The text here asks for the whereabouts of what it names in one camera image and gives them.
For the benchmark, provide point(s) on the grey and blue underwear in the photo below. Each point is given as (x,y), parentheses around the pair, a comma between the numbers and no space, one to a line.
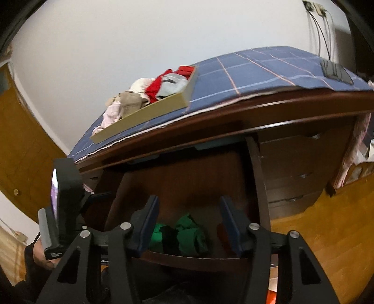
(171,86)

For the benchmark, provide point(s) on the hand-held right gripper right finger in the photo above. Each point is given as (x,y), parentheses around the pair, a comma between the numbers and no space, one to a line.
(230,226)

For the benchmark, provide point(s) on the dark wooden desk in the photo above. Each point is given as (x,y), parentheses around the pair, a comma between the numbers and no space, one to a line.
(292,111)

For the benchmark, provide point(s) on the cardboard tray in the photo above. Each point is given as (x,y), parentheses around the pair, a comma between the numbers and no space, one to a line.
(152,114)

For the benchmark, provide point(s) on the pale pink underwear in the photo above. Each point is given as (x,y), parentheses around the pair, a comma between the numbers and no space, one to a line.
(112,115)

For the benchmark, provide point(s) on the black underwear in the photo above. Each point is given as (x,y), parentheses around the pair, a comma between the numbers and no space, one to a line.
(169,239)

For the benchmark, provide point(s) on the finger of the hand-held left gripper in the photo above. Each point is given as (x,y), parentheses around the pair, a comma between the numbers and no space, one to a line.
(99,195)

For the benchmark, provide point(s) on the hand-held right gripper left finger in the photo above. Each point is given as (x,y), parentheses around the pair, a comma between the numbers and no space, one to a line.
(149,226)

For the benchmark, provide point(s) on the dark wooden side drawer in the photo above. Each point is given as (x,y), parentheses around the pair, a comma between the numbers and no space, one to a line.
(295,206)
(298,184)
(306,152)

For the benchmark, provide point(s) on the pink striped undercloth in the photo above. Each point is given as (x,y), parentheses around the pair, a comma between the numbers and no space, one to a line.
(355,146)

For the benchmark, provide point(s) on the blue plaid tablecloth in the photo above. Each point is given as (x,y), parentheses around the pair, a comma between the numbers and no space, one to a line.
(263,67)

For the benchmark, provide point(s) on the wall socket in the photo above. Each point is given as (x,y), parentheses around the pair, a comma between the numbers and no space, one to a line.
(314,7)

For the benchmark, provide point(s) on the person's left forearm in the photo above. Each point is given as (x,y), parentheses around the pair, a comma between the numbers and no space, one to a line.
(26,269)

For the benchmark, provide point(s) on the person's left hand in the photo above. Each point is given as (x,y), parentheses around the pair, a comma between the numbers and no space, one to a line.
(43,257)

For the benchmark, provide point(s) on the beige underwear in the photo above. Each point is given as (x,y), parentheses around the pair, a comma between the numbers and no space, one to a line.
(110,100)
(130,100)

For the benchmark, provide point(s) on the black flat device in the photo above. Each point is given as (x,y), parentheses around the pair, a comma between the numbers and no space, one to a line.
(336,71)

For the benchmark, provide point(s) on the wooden door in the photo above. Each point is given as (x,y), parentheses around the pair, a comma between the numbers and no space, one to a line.
(26,131)

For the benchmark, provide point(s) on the green underwear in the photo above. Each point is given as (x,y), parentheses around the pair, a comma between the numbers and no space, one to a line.
(190,233)
(156,235)

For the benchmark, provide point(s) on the red ribbed underwear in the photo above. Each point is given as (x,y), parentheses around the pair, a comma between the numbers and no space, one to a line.
(154,86)

